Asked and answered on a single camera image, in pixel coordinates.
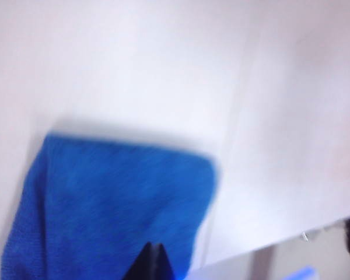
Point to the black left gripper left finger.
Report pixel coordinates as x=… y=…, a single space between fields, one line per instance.
x=146 y=265

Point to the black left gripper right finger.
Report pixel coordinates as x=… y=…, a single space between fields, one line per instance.
x=163 y=265

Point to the blue microfiber rag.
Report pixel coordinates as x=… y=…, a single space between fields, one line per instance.
x=105 y=189

